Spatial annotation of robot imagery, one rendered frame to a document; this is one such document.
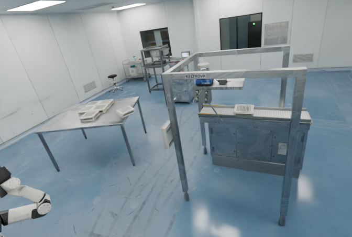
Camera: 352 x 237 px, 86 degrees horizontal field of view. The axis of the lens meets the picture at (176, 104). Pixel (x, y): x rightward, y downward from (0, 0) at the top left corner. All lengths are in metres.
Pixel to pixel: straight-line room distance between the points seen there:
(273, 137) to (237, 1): 5.42
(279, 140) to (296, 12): 5.23
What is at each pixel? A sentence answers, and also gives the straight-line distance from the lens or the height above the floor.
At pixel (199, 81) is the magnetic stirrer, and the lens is 2.46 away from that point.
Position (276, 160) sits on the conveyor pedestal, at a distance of 2.96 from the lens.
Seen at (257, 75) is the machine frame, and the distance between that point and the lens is 1.61.
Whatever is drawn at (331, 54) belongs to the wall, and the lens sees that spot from 7.77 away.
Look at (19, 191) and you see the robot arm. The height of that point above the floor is 1.30.
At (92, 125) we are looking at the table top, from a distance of 3.24.
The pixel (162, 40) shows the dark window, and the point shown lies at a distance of 8.17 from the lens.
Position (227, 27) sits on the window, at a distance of 7.38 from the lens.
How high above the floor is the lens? 2.16
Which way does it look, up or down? 24 degrees down
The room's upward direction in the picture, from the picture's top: 9 degrees counter-clockwise
